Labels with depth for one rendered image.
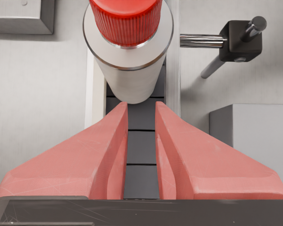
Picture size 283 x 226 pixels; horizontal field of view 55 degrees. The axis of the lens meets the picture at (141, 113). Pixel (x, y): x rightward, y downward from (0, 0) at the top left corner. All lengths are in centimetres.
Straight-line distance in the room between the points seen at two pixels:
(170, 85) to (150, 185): 13
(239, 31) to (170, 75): 7
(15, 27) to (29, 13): 4
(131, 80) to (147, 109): 13
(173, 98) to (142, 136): 9
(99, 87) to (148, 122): 7
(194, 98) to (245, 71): 8
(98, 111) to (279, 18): 29
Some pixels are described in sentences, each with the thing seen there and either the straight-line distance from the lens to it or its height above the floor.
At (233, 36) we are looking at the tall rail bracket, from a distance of 25.
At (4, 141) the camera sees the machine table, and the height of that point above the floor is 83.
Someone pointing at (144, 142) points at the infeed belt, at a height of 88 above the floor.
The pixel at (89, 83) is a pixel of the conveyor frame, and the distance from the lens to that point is 32.
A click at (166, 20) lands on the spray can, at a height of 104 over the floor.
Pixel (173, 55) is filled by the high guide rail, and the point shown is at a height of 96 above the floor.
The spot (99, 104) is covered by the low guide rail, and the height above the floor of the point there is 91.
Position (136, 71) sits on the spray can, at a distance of 16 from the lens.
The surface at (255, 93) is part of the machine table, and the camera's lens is 40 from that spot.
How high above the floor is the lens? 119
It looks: 85 degrees down
